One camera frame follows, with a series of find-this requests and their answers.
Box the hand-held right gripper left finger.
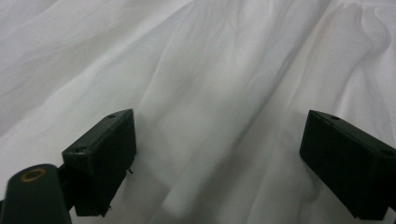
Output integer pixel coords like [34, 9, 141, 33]
[62, 108, 137, 217]

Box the white dress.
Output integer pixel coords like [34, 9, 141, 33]
[0, 0, 396, 224]

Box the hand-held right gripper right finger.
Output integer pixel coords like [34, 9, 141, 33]
[299, 109, 396, 221]

